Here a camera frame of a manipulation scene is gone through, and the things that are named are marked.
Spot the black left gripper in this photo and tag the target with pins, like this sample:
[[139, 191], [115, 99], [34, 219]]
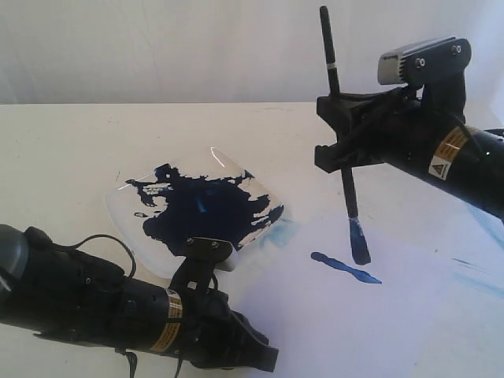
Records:
[[204, 330]]

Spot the black paintbrush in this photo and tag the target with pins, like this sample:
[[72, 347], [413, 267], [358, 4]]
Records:
[[359, 247]]

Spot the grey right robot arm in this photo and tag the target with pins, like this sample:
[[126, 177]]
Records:
[[482, 184]]

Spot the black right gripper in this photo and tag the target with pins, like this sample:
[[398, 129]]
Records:
[[415, 135]]

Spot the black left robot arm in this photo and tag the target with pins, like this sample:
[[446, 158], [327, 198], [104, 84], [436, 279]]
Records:
[[65, 295]]

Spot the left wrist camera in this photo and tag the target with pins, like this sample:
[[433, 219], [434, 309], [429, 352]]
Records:
[[220, 252]]

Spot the white paper sheet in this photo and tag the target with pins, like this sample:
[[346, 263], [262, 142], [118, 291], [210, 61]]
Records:
[[412, 312]]

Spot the white square paint plate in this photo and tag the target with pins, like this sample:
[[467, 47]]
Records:
[[205, 194]]

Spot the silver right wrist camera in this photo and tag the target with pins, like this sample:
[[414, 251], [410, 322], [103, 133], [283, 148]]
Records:
[[424, 62]]

